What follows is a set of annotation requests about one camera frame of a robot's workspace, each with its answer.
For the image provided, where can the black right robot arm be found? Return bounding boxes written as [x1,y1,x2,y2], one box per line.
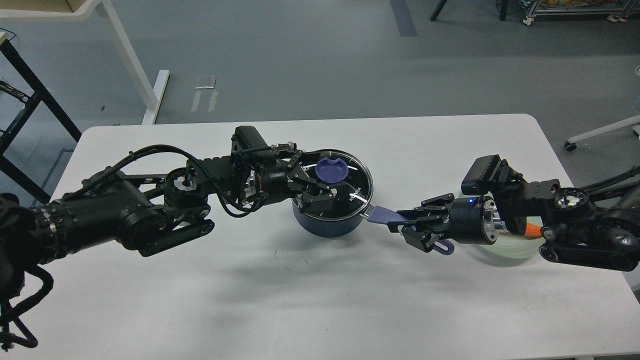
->
[384,154,640,272]

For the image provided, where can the black chair legs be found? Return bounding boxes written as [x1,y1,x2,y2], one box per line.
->
[429,0,514,22]

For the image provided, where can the glass lid purple knob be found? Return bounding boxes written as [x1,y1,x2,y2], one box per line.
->
[304,149,374,222]

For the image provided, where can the dark blue saucepan purple handle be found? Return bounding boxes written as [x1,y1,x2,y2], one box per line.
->
[291,149,455,257]

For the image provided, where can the orange toy carrot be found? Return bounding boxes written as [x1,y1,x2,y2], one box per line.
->
[523,222,542,239]

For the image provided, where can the white desk frame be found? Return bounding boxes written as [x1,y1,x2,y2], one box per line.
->
[1,0,170,125]

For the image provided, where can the pale green plate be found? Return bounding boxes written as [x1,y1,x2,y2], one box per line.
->
[467,228,545,261]

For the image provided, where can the white wheeled base leg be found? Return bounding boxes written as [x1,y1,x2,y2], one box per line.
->
[563,97,640,152]

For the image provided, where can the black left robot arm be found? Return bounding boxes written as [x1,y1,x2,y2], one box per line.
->
[1,125,349,351]

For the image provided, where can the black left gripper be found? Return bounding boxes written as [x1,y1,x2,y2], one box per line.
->
[247,149,338,217]

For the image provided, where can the metal wheeled cart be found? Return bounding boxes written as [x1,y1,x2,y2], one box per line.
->
[518,0,639,27]

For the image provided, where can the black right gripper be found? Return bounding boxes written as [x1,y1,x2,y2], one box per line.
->
[389,193,503,254]

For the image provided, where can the black metal stand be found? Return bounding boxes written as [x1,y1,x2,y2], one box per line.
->
[0,29,82,204]

